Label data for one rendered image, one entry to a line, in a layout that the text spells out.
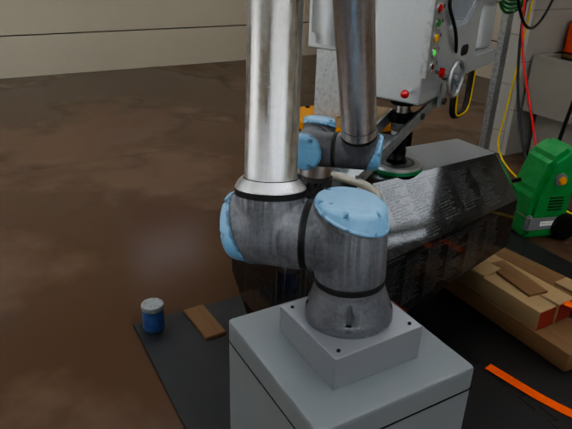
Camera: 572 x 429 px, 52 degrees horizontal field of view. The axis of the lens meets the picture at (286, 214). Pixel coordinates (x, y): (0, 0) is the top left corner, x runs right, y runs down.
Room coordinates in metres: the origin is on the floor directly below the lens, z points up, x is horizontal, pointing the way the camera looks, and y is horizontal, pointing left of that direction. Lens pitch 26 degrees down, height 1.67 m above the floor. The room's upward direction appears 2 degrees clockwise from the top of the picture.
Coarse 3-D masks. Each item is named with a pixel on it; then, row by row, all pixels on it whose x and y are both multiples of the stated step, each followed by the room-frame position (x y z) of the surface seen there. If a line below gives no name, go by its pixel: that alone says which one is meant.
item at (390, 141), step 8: (432, 104) 2.39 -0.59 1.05; (416, 112) 2.29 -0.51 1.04; (424, 112) 2.33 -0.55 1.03; (384, 120) 2.28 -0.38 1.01; (416, 120) 2.27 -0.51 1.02; (384, 128) 2.29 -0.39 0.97; (408, 128) 2.21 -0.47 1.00; (384, 136) 2.22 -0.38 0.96; (392, 136) 2.21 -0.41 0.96; (400, 136) 2.16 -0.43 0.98; (384, 144) 2.16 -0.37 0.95; (392, 144) 2.11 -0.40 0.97; (384, 152) 2.06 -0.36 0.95; (336, 168) 2.00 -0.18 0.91; (360, 176) 1.92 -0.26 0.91; (368, 176) 1.97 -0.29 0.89
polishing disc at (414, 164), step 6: (408, 156) 2.36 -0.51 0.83; (384, 162) 2.28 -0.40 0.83; (408, 162) 2.29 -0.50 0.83; (414, 162) 2.29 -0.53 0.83; (420, 162) 2.30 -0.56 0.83; (384, 168) 2.21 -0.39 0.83; (390, 168) 2.21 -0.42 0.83; (396, 168) 2.22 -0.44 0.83; (402, 168) 2.22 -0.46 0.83; (408, 168) 2.22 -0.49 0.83; (414, 168) 2.22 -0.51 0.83; (420, 168) 2.25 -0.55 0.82
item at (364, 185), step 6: (336, 174) 1.96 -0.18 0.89; (342, 174) 1.95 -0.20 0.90; (348, 174) 1.94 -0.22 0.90; (342, 180) 1.94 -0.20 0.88; (348, 180) 1.93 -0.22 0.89; (354, 180) 1.91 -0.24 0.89; (360, 180) 1.89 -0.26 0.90; (360, 186) 1.88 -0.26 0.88; (366, 186) 1.85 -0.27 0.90; (372, 186) 1.83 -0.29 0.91; (372, 192) 1.80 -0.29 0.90; (378, 192) 1.77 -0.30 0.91
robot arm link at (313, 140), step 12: (300, 132) 1.43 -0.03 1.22; (312, 132) 1.42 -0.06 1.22; (324, 132) 1.42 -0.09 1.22; (300, 144) 1.38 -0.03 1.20; (312, 144) 1.37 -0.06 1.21; (324, 144) 1.38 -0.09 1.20; (300, 156) 1.38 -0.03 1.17; (312, 156) 1.37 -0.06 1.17; (324, 156) 1.37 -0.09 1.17; (300, 168) 1.38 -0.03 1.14; (312, 168) 1.37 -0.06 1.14
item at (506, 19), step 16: (512, 0) 4.57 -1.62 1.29; (528, 0) 4.69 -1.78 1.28; (512, 16) 4.61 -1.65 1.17; (528, 16) 4.70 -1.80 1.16; (496, 48) 4.63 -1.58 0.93; (496, 64) 4.60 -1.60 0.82; (496, 80) 4.58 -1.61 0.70; (512, 80) 4.69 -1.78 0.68; (496, 96) 4.60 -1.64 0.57; (528, 96) 4.14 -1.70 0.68; (480, 144) 4.62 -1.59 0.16
